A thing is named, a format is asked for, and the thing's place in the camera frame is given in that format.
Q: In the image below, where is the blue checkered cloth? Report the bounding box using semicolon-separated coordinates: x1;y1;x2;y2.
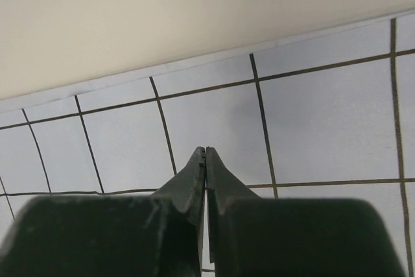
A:
1;13;414;276

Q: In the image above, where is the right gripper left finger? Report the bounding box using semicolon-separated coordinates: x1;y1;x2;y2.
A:
1;147;206;276

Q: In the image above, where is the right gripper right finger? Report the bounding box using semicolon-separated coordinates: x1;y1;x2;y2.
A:
206;147;405;276

